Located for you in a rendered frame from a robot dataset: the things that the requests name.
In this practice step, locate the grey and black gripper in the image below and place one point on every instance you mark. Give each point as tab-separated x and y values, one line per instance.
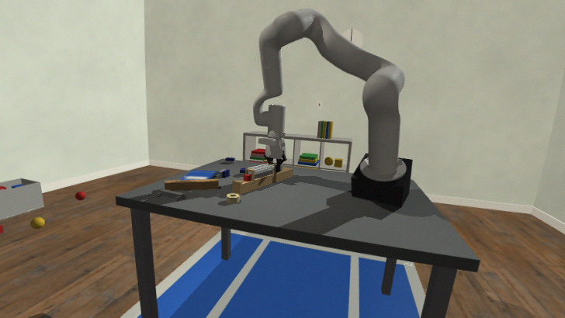
278	152

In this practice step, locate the blue notebook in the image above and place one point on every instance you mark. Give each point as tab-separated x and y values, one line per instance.
195	175

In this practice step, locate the brown wooden bar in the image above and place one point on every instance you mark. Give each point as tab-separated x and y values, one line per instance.
177	185

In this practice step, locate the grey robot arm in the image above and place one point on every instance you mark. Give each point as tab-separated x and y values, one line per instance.
380	96

